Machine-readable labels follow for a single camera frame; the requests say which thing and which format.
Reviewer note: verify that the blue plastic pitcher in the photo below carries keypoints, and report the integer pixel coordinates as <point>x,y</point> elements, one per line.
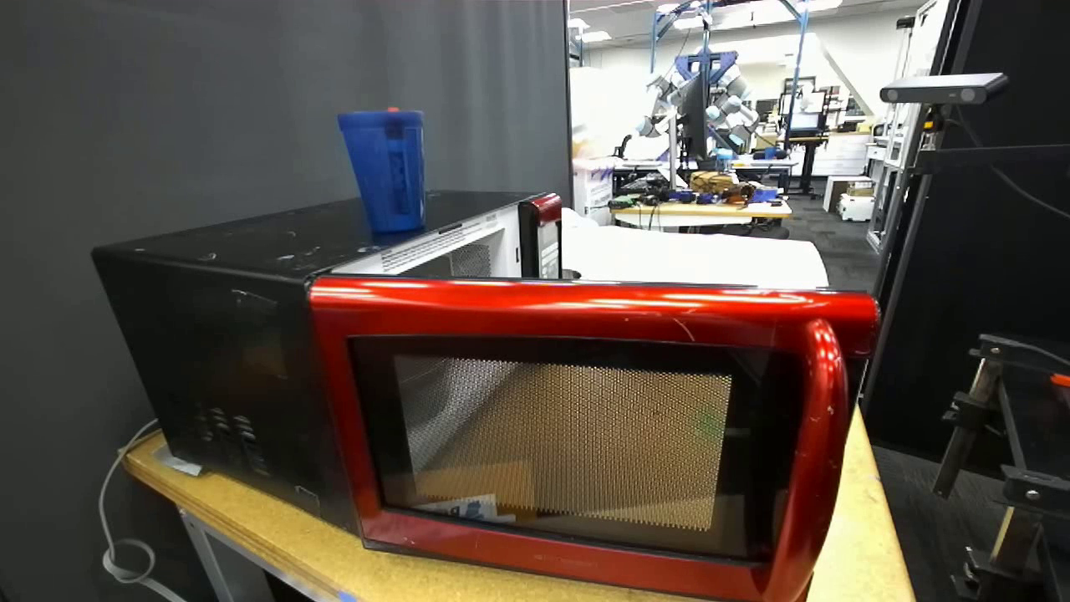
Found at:
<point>386,150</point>

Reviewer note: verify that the black camera on stand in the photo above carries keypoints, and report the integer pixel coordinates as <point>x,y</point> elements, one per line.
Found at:
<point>946,88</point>

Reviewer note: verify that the black tripod clamp stand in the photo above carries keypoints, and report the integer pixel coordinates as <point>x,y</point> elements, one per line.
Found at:
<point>1017,394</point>

